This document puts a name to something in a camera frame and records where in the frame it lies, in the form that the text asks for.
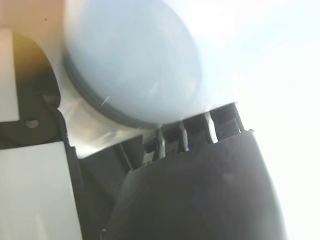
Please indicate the large translucent white syringe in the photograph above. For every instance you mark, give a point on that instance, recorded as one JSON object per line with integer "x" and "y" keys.
{"x": 130, "y": 57}

